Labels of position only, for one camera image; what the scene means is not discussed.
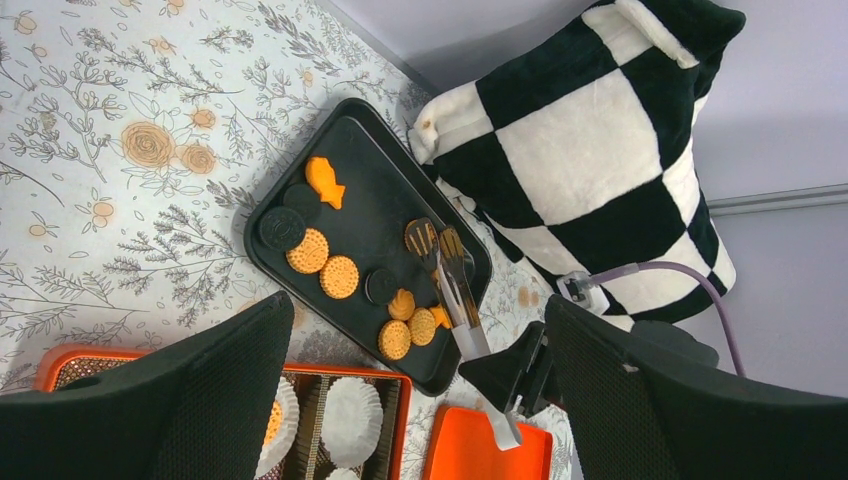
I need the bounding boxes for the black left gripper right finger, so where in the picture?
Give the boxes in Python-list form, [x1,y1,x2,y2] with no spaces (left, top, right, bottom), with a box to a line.
[545,295,847,479]

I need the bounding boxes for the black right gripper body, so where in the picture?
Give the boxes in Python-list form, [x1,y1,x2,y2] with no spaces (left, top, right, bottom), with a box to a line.
[458,321,563,418]

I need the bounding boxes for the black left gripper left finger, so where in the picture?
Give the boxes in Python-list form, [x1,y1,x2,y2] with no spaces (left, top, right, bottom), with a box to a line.
[1,292,294,479]

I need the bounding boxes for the round orange cookie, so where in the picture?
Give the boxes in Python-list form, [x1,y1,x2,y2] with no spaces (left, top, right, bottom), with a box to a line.
[319,255,360,300]
[404,217,438,257]
[263,400,284,446]
[378,320,411,361]
[407,308,437,346]
[286,228,329,274]

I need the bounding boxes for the orange compartment box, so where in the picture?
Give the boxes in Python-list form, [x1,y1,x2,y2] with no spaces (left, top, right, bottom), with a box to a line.
[33,344,412,479]

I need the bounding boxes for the black baking tray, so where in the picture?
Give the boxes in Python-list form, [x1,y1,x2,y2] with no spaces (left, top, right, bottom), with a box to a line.
[244,98,493,397]

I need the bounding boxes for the white paper cupcake liner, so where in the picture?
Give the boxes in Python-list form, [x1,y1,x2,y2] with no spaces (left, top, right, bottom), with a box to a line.
[254,376,300,479]
[326,468,359,480]
[320,377,383,468]

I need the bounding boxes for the orange box lid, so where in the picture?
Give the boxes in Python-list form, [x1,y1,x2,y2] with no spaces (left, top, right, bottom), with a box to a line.
[422,406,553,480]

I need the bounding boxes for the orange fish shaped cookie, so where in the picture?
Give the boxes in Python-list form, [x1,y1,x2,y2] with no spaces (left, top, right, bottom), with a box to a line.
[305,156,346,210]
[429,305,452,330]

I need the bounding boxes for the orange swirl cookie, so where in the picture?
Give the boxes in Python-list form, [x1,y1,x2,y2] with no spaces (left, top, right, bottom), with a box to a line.
[388,288,416,321]

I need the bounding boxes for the black round sandwich cookie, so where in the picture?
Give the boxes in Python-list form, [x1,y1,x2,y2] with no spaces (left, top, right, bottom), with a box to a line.
[364,268,399,306]
[258,206,306,252]
[282,183,321,223]

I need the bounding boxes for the black white checkered pillow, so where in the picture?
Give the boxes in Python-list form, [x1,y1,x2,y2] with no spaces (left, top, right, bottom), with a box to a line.
[409,1,746,326]

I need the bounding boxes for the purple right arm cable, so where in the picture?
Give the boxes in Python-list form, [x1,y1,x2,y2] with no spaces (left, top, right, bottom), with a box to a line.
[556,260,748,379]

